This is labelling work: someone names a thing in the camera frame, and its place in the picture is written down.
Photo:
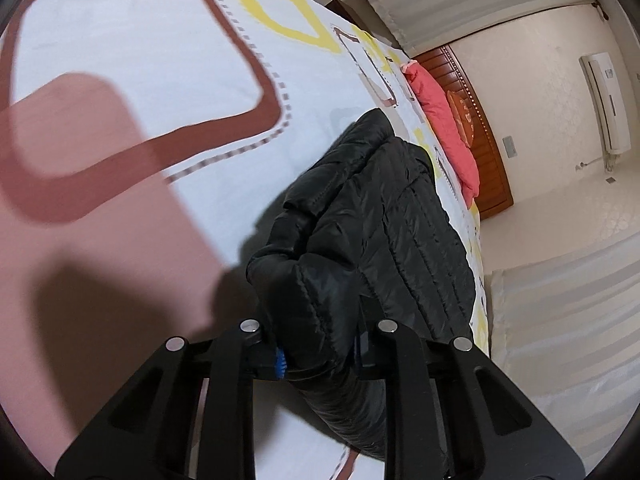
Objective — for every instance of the wooden bed headboard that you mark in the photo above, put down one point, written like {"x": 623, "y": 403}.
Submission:
{"x": 492, "y": 175}

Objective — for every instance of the patterned white bed sheet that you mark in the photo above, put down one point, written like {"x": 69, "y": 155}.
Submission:
{"x": 125, "y": 60}

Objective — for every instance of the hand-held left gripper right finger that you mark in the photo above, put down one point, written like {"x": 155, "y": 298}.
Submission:
{"x": 367, "y": 360}

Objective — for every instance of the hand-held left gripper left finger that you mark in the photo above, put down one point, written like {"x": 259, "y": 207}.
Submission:
{"x": 278, "y": 362}

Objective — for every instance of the black quilted puffer jacket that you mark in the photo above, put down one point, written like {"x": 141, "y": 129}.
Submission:
{"x": 380, "y": 220}

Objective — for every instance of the red pillow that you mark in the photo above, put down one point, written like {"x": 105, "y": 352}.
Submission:
{"x": 440, "y": 110}

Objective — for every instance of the orange embroidered cushion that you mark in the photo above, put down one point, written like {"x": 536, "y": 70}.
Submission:
{"x": 462, "y": 115}

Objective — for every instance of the white wall air conditioner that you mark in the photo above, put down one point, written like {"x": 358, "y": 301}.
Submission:
{"x": 605, "y": 100}

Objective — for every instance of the dark wooden nightstand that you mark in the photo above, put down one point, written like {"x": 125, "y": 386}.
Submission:
{"x": 342, "y": 10}

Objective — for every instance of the white striped curtain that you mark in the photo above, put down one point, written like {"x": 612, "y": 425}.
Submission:
{"x": 450, "y": 0}
{"x": 565, "y": 360}

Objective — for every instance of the wall switch panel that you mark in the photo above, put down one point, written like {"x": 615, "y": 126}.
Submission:
{"x": 511, "y": 146}

